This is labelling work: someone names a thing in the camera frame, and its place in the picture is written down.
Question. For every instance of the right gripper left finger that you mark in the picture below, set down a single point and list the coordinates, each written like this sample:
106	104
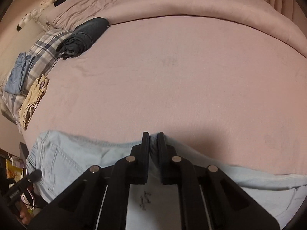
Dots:
86	183

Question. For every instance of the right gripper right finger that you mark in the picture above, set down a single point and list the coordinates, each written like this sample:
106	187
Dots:
209	199

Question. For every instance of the light blue strawberry pants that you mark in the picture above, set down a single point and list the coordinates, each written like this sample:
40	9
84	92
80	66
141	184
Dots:
156	206

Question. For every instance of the dark rolled clothing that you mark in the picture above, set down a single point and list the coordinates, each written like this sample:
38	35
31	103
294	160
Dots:
82	38

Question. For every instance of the pink bed sheet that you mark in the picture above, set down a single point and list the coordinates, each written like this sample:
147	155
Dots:
227	90

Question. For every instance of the yellow patterned cloth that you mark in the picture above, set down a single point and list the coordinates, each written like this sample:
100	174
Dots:
35	94

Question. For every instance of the folded blue jeans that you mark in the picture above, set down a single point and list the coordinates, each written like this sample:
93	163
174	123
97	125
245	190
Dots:
16	80

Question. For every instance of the plaid pillow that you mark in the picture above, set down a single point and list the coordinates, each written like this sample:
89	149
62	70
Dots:
44	57

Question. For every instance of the pink duvet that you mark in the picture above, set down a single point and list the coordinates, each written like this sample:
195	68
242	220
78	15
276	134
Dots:
257	14

